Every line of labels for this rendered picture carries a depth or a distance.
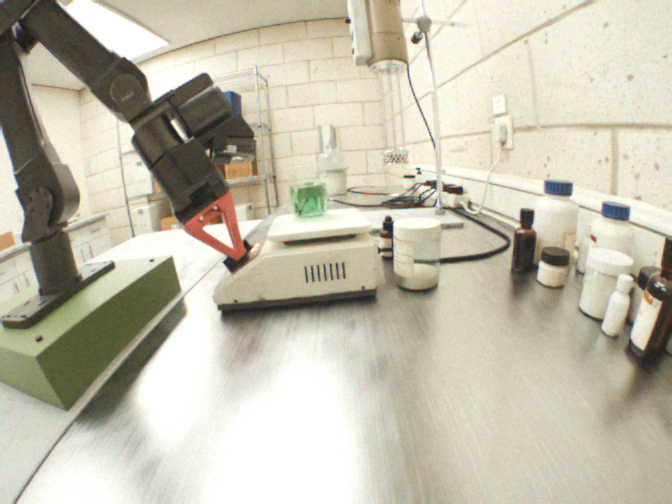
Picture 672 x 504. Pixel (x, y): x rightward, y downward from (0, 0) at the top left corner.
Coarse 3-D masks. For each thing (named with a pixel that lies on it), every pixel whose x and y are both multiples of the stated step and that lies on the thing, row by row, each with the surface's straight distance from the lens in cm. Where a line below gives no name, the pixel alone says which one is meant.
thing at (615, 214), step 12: (612, 204) 42; (624, 204) 44; (612, 216) 41; (624, 216) 42; (600, 228) 41; (612, 228) 41; (624, 228) 41; (600, 240) 41; (612, 240) 41; (624, 240) 41; (588, 252) 44; (624, 252) 42
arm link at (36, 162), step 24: (0, 48) 49; (24, 48) 53; (0, 72) 48; (24, 72) 48; (0, 96) 47; (24, 96) 45; (0, 120) 46; (24, 120) 44; (24, 144) 43; (48, 144) 44; (24, 168) 41; (48, 168) 40; (24, 192) 41; (72, 192) 42; (72, 216) 45
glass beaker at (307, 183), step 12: (288, 168) 38; (300, 168) 37; (312, 168) 37; (324, 168) 39; (288, 180) 39; (300, 180) 37; (312, 180) 37; (324, 180) 38; (300, 192) 37; (312, 192) 37; (324, 192) 38; (300, 204) 38; (312, 204) 37; (324, 204) 38; (300, 216) 38; (312, 216) 38; (324, 216) 38
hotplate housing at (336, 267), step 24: (312, 240) 34; (336, 240) 34; (360, 240) 34; (264, 264) 33; (288, 264) 33; (312, 264) 33; (336, 264) 33; (360, 264) 34; (216, 288) 36; (240, 288) 35; (264, 288) 34; (288, 288) 34; (312, 288) 34; (336, 288) 34; (360, 288) 35
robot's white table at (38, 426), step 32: (224, 224) 96; (256, 224) 87; (128, 256) 83; (192, 256) 66; (224, 256) 61; (160, 320) 41; (128, 352) 36; (0, 384) 45; (96, 384) 33; (0, 416) 38; (32, 416) 35; (64, 416) 31; (0, 448) 34; (32, 448) 31; (0, 480) 31
